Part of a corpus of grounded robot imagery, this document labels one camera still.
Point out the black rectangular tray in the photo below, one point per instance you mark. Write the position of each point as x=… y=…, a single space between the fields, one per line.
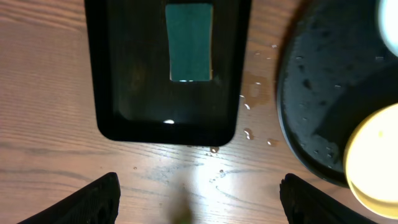
x=135 y=99

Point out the green and yellow sponge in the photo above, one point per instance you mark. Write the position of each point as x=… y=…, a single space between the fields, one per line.
x=189 y=31

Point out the mint green plate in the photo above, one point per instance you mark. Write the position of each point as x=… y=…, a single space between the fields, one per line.
x=387 y=18

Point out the black round tray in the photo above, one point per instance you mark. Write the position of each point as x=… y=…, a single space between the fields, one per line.
x=334 y=72

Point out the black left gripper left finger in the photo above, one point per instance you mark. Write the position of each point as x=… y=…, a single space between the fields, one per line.
x=97 y=202

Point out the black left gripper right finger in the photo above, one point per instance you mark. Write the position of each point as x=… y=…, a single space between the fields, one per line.
x=304 y=203

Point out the yellow plate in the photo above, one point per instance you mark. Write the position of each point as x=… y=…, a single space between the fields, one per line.
x=370 y=162

